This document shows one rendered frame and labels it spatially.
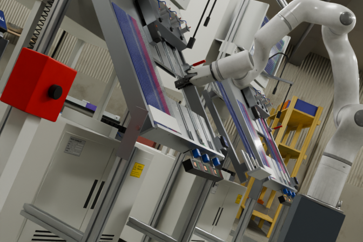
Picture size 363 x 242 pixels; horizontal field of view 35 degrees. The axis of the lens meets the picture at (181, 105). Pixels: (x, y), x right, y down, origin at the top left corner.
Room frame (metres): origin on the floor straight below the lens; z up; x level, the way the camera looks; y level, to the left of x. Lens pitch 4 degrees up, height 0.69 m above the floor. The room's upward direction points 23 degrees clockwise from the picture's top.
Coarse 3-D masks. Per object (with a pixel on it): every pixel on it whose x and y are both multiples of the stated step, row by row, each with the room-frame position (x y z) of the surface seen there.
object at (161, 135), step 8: (160, 128) 1.87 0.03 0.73; (144, 136) 1.89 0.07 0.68; (152, 136) 1.91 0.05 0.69; (160, 136) 1.94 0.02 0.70; (168, 136) 1.96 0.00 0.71; (176, 136) 1.99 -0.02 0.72; (168, 144) 2.04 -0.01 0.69; (176, 144) 2.07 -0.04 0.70; (184, 144) 2.10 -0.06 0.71; (192, 144) 2.13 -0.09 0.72; (200, 144) 2.19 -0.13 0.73; (184, 152) 2.19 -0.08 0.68; (200, 152) 2.25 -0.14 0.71; (208, 152) 2.29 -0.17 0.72; (216, 152) 2.35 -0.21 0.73
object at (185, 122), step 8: (176, 104) 2.22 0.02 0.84; (176, 112) 2.17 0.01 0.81; (184, 112) 2.27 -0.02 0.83; (184, 120) 2.22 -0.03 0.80; (200, 120) 2.43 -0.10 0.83; (184, 128) 2.18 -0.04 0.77; (192, 128) 2.27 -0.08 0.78; (200, 128) 2.38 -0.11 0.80; (184, 136) 2.13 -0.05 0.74; (192, 136) 2.20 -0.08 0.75; (208, 136) 2.43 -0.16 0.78; (208, 144) 2.38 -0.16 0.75
